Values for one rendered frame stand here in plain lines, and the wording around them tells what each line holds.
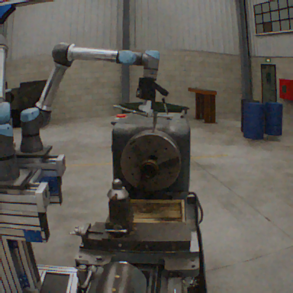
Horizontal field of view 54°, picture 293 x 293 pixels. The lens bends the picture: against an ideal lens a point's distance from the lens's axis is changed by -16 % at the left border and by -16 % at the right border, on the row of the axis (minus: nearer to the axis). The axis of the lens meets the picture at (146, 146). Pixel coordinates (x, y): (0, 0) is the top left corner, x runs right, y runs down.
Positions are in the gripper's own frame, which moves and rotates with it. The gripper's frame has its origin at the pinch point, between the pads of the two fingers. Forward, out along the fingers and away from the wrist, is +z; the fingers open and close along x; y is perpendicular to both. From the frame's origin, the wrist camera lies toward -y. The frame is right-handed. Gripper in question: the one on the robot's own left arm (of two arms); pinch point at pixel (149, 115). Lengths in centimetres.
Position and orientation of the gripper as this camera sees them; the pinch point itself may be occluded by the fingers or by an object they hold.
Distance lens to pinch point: 176.0
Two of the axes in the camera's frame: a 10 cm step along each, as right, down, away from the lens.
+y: -9.3, -0.2, -3.7
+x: 3.5, 2.5, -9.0
